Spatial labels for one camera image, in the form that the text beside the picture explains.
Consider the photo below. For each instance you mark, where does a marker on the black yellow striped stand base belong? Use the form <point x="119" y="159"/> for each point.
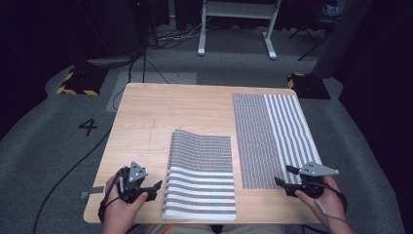
<point x="82" y="83"/>
<point x="308" y="87"/>

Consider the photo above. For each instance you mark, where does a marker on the person's right hand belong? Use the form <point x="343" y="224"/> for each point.
<point x="329" y="204"/>

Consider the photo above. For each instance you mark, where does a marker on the person's left hand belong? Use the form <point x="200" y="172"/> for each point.
<point x="120" y="213"/>

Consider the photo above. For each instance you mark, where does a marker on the grey white striped cloth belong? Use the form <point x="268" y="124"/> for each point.
<point x="259" y="139"/>

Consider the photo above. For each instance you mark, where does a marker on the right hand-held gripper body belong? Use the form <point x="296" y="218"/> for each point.
<point x="311" y="187"/>

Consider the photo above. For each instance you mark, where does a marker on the grey tape piece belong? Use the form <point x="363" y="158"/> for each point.
<point x="91" y="192"/>

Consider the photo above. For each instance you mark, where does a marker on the white desk frame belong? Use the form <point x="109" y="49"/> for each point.
<point x="203" y="32"/>

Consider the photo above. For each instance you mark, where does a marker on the grey curtain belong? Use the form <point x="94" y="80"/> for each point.
<point x="341" y="39"/>

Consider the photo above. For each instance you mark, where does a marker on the dark chair legs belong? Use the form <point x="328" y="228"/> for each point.
<point x="308" y="37"/>

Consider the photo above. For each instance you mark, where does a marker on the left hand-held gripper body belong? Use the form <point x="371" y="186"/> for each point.
<point x="131" y="187"/>

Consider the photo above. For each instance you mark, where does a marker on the stack of striped cloths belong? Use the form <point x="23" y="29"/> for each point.
<point x="201" y="175"/>

